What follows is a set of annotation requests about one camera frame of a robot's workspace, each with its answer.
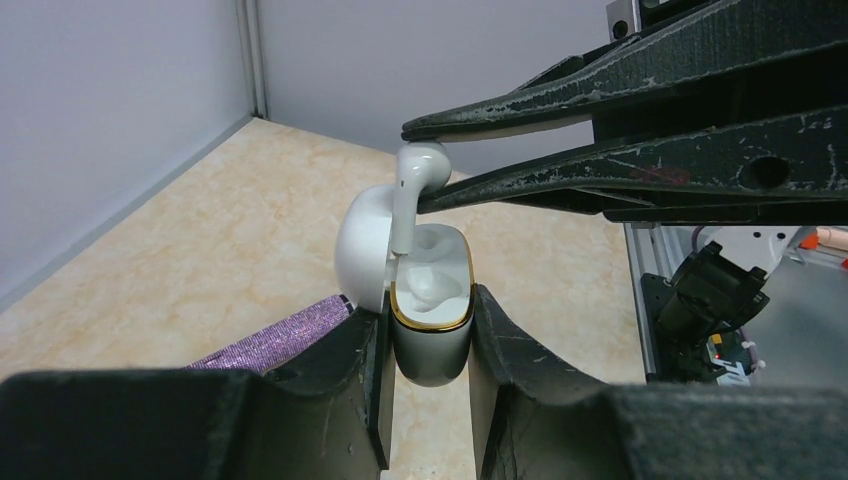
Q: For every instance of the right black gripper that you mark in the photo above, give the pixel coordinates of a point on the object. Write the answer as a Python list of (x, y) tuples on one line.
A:
[(726, 112)]

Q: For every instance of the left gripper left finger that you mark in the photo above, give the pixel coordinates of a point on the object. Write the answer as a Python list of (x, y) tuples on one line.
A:
[(326, 414)]

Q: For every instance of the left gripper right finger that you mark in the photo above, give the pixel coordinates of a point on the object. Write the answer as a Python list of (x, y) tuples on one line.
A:
[(535, 416)]

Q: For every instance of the white square earbud case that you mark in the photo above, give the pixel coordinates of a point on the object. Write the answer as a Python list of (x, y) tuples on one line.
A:
[(428, 293)]

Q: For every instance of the white earbud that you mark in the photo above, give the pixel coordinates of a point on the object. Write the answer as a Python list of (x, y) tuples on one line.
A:
[(421, 167)]

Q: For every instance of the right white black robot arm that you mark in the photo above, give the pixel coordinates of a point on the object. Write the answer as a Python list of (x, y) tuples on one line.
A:
[(726, 116)]

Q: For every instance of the purple glitter microphone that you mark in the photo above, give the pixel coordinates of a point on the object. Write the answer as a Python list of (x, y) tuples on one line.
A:
[(278, 343)]

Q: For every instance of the beige toy tube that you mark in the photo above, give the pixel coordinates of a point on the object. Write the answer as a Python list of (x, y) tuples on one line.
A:
[(828, 240)]

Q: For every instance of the aluminium front rail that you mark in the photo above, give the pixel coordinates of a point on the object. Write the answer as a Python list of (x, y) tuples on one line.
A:
[(738, 306)]

